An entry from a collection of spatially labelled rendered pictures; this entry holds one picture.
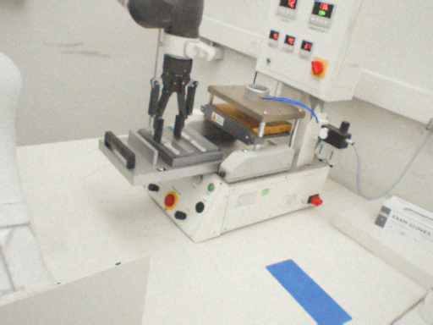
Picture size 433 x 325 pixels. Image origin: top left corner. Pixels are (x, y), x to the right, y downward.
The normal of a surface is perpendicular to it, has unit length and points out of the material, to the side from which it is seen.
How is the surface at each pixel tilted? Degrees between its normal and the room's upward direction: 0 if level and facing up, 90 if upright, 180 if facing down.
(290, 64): 90
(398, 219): 87
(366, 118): 90
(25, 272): 52
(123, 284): 90
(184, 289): 0
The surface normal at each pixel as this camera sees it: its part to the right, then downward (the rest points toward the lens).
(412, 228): -0.65, 0.22
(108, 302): 0.62, 0.44
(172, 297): 0.18, -0.89
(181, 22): 0.16, 0.58
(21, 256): 0.88, -0.44
